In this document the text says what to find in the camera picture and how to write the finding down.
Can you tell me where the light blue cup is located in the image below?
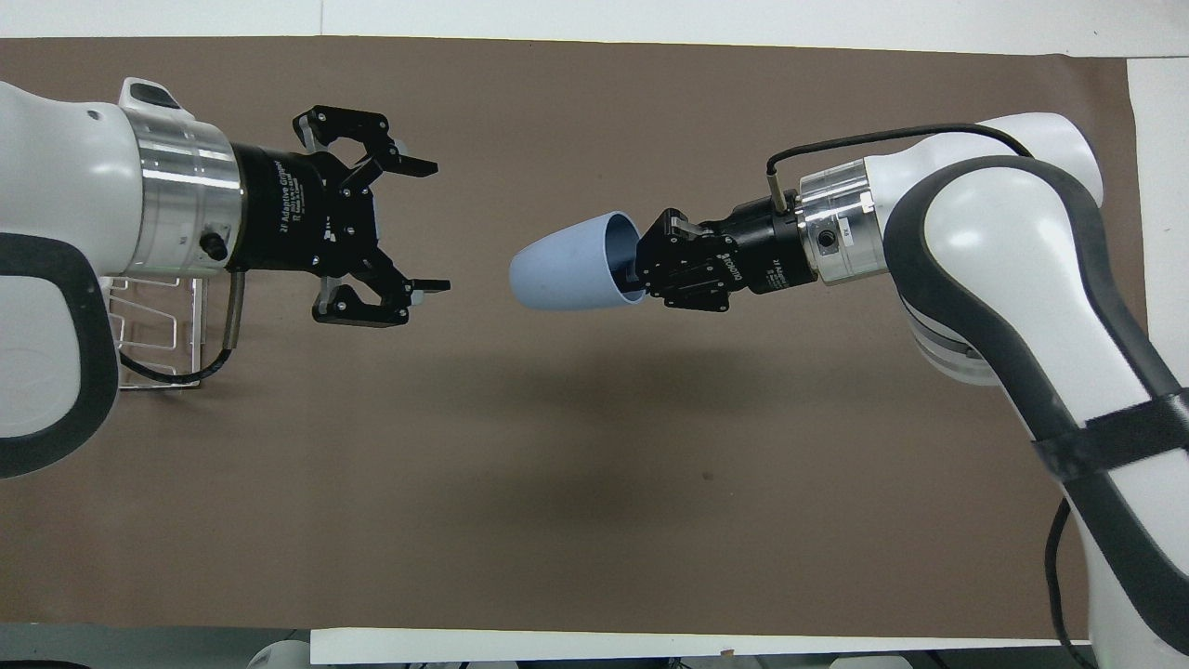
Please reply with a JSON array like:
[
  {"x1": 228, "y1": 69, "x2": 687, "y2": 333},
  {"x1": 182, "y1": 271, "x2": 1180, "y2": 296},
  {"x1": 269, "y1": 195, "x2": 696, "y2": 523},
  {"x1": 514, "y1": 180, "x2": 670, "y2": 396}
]
[{"x1": 508, "y1": 211, "x2": 647, "y2": 313}]

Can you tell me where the silver wire cup holder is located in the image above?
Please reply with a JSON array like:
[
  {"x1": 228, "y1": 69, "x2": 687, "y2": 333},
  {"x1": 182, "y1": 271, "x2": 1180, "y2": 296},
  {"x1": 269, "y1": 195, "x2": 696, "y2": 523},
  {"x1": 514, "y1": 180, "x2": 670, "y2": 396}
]
[{"x1": 100, "y1": 273, "x2": 208, "y2": 393}]

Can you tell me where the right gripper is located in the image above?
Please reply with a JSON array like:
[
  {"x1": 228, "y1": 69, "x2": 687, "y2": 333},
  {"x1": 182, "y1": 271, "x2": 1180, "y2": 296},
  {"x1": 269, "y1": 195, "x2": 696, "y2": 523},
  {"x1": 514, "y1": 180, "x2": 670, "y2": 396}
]
[{"x1": 710, "y1": 190, "x2": 821, "y2": 295}]

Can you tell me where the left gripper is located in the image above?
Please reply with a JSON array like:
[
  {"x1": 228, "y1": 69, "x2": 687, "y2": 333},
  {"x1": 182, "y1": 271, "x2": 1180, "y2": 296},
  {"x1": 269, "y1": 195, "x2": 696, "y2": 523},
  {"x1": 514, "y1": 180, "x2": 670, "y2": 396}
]
[{"x1": 231, "y1": 105, "x2": 452, "y2": 329}]

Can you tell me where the black cable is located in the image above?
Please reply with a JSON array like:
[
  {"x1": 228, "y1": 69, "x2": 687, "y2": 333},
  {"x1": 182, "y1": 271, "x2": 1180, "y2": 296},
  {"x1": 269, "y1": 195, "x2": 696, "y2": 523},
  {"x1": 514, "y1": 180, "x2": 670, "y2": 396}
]
[
  {"x1": 1043, "y1": 496, "x2": 1099, "y2": 669},
  {"x1": 764, "y1": 123, "x2": 1035, "y2": 202},
  {"x1": 118, "y1": 271, "x2": 247, "y2": 387}
]

